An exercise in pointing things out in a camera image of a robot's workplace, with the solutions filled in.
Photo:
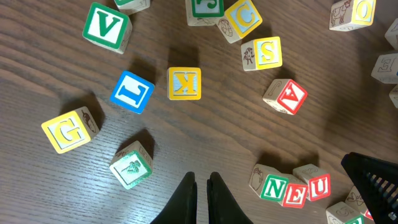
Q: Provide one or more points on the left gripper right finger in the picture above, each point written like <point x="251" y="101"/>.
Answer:
<point x="222" y="206"/>

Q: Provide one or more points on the red I block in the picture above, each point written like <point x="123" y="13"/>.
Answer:
<point x="355" y="200"/>

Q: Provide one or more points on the green V block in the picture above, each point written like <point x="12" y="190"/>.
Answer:
<point x="107" y="28"/>

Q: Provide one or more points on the green 4 block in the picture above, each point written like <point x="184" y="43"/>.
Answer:
<point x="131" y="165"/>

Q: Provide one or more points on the red A block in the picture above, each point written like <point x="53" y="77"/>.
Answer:
<point x="285" y="96"/>

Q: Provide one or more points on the blue D block upper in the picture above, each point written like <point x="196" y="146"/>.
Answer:
<point x="392" y="34"/>

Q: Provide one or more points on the green N block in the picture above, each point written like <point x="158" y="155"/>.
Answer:
<point x="268" y="183"/>

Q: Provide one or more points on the red U block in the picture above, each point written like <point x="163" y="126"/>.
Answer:
<point x="317" y="179"/>

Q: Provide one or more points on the green B block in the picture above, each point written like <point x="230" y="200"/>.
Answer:
<point x="394" y="96"/>

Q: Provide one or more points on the yellow block beside R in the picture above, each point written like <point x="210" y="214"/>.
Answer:
<point x="261" y="54"/>

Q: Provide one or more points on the yellow block middle left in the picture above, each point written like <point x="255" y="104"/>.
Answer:
<point x="184" y="83"/>

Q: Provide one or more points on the green R block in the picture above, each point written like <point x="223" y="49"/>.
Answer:
<point x="341" y="213"/>

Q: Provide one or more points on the red E block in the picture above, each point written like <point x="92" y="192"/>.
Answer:
<point x="295" y="194"/>

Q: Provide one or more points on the green L block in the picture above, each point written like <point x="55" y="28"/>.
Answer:
<point x="129" y="7"/>

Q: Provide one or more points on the blue L block left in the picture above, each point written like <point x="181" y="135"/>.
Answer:
<point x="132" y="92"/>

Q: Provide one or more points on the blue l block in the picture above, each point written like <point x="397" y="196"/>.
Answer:
<point x="132" y="92"/>
<point x="385" y="69"/>

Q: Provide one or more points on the blue L block centre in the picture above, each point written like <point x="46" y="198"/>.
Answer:
<point x="385" y="69"/>

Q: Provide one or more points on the yellow O block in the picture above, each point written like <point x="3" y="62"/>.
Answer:
<point x="350" y="15"/>

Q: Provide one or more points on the green J block left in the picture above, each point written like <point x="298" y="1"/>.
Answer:
<point x="204" y="12"/>

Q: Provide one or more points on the yellow block lower left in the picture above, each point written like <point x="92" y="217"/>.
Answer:
<point x="71" y="130"/>

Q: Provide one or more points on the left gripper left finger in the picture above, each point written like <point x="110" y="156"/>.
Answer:
<point x="182" y="206"/>

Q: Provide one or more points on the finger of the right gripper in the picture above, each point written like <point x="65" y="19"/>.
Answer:
<point x="376" y="181"/>

